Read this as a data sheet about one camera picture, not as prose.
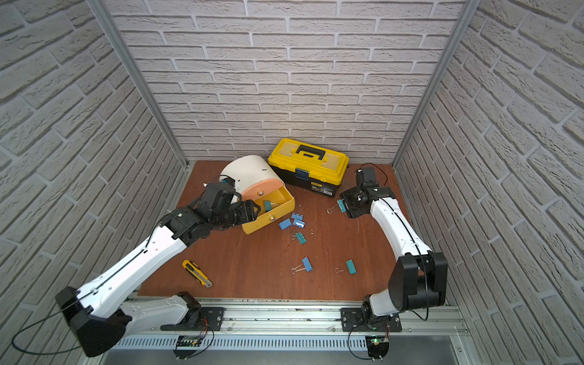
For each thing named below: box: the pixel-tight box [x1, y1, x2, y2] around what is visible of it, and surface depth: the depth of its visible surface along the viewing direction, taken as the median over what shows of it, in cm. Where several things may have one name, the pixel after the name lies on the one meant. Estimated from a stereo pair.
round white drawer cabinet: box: [220, 155, 296, 215], surface depth 89 cm
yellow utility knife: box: [181, 259, 213, 289], surface depth 83 cm
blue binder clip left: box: [278, 218, 292, 231], surface depth 97 cm
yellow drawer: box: [241, 186, 296, 235], surface depth 86 cm
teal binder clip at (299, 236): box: [291, 228, 315, 246], surface depth 94 cm
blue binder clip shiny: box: [292, 219, 306, 229], surface depth 98 cm
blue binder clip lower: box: [291, 256, 314, 275], surface depth 87 cm
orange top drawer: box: [241, 177, 285, 202], surface depth 84 cm
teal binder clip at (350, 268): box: [334, 258, 358, 275], surface depth 87 cm
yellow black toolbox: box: [267, 138, 350, 199], surface depth 102 cm
